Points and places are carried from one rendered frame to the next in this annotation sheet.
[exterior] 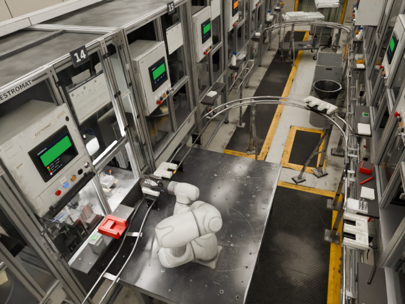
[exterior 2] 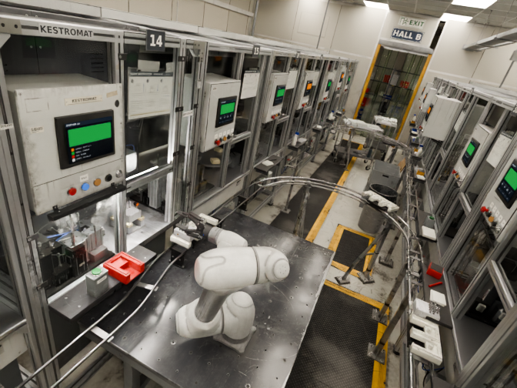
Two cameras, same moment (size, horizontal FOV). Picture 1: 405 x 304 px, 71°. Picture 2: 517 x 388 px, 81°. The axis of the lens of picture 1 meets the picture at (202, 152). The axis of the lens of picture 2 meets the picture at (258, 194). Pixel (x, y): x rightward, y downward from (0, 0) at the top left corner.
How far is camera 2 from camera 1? 45 cm
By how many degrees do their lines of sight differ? 13
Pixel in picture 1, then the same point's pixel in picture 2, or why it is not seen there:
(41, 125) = (85, 94)
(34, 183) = (47, 163)
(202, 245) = (237, 316)
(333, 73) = (389, 182)
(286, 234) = (323, 339)
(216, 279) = (242, 368)
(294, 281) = not seen: outside the picture
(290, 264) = (325, 377)
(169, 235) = (217, 268)
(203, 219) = (266, 259)
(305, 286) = not seen: outside the picture
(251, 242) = (292, 329)
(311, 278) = not seen: outside the picture
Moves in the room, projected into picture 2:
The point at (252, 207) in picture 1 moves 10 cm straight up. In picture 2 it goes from (298, 289) to (301, 278)
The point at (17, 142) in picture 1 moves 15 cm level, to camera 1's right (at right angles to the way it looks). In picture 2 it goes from (47, 96) to (93, 105)
